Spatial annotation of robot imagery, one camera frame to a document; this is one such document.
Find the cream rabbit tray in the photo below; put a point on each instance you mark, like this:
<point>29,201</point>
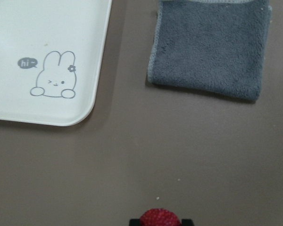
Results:
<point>50,59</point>

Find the grey folded cloth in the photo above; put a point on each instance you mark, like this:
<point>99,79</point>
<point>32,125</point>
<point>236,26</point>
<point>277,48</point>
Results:
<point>211,45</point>

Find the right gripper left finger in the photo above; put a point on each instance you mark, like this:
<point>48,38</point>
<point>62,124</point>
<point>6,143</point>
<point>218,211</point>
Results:
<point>134,222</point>

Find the red strawberry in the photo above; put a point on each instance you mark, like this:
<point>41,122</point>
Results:
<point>159,217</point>

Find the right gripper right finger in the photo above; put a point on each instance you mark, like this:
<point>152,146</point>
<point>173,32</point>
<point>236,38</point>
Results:
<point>187,222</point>

